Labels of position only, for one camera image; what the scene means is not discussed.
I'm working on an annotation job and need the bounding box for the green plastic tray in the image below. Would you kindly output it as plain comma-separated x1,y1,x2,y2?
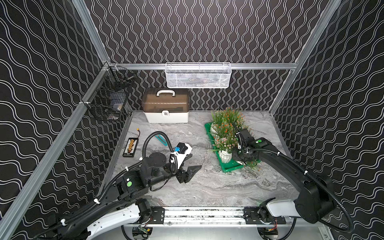
205,123,245,173

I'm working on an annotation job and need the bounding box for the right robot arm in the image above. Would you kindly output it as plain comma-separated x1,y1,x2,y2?
232,123,354,233

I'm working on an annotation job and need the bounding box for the white wire mesh basket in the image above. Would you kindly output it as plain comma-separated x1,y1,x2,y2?
165,62,232,89

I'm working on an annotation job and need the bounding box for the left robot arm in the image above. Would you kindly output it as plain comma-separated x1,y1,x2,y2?
34,131,201,240

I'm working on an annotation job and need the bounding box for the orange flower plant pot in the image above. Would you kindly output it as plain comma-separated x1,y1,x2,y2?
214,123,234,138
226,109,245,127

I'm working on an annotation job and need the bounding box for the green grass plant white pot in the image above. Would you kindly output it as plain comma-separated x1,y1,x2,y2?
210,111,227,137

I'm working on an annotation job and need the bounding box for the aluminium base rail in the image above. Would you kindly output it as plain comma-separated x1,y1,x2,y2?
77,205,334,240

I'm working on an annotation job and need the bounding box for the black wire wall basket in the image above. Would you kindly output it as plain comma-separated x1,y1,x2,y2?
82,67,137,122

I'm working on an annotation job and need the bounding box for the orange flower plant back pot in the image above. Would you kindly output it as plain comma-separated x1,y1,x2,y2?
214,123,234,138

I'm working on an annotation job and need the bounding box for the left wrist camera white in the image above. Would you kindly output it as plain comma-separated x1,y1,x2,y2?
170,143,192,171

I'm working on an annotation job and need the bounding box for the brown lidded storage case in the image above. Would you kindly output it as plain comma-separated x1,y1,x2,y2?
142,88,190,124

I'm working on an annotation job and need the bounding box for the teal handled tool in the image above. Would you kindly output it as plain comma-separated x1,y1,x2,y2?
155,135,168,147

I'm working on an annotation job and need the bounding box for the black tray with brown items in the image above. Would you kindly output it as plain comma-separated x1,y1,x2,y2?
123,138,139,158

